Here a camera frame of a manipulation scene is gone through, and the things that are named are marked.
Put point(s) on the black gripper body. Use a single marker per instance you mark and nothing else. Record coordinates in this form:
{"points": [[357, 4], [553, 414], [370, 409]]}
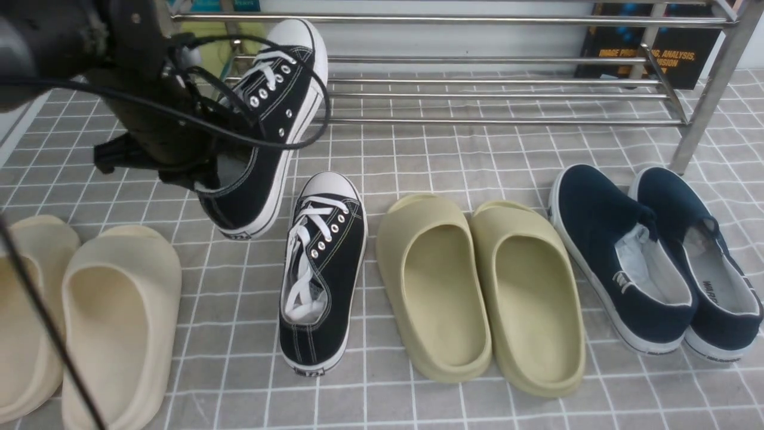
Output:
{"points": [[152, 91]]}

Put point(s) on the black canvas sneaker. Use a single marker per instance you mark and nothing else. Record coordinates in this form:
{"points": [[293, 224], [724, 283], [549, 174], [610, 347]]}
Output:
{"points": [[283, 89], [325, 248]]}

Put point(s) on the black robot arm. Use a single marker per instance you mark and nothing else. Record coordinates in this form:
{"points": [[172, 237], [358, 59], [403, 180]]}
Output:
{"points": [[51, 44]]}

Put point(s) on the left navy slip-on shoe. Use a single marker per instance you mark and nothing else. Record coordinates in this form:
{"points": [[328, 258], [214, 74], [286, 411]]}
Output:
{"points": [[615, 242]]}

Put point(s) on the navy slip-on shoe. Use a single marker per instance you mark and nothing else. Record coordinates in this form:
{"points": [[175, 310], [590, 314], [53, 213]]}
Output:
{"points": [[729, 312], [615, 242]]}

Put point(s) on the silver metal shoe rack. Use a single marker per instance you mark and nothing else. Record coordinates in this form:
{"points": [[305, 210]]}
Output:
{"points": [[371, 33]]}

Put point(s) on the right navy slip-on shoe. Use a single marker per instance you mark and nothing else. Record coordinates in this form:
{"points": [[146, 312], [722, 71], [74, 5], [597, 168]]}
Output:
{"points": [[729, 312]]}

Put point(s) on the right cream slipper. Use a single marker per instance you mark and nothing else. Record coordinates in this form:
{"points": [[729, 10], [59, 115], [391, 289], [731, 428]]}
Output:
{"points": [[121, 296]]}

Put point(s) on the cream slipper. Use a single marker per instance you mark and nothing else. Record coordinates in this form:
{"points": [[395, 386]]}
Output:
{"points": [[31, 371], [121, 296]]}

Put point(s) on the left cream slipper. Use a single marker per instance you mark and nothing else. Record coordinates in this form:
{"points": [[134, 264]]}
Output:
{"points": [[31, 371]]}

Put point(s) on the left olive green slipper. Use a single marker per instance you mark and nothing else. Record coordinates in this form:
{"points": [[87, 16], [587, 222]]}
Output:
{"points": [[426, 259]]}

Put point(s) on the olive green slipper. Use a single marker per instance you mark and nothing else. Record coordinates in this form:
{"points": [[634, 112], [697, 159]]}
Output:
{"points": [[426, 259], [531, 299]]}

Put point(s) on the grey checkered floor mat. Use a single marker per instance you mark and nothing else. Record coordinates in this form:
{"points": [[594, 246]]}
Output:
{"points": [[227, 368]]}

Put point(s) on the right olive green slipper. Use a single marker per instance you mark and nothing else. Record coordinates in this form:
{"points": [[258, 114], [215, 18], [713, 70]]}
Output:
{"points": [[531, 299]]}

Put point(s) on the black book orange text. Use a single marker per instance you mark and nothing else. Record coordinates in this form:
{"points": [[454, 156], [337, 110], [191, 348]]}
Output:
{"points": [[682, 53]]}

